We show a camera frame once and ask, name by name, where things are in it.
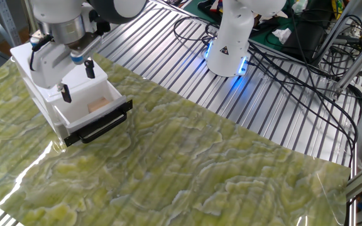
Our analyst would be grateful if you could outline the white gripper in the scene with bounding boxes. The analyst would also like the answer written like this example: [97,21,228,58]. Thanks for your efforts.
[29,41,96,104]

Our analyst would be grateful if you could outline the white drawer cabinet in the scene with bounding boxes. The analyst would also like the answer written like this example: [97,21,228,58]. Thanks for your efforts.
[10,42,121,139]

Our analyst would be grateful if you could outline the grey perforated shelf upright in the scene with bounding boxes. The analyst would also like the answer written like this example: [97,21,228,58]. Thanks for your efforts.
[0,0,24,51]

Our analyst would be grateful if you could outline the green marble pattern mat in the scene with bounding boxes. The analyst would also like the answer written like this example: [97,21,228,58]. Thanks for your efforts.
[0,52,352,226]

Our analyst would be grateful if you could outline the crumpled white tissue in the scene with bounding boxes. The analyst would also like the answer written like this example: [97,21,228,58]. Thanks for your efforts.
[271,27,293,45]

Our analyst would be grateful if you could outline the black box device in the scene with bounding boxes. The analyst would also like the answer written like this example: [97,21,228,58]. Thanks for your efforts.
[280,17,331,63]

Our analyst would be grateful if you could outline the silver wrist bracket blue caps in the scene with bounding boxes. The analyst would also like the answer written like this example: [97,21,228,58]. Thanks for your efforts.
[30,30,103,66]

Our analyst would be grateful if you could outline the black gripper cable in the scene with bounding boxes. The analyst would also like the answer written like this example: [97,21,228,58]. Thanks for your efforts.
[29,33,54,72]

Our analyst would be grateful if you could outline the black table cable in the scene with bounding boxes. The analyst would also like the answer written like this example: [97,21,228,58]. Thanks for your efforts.
[246,39,360,166]

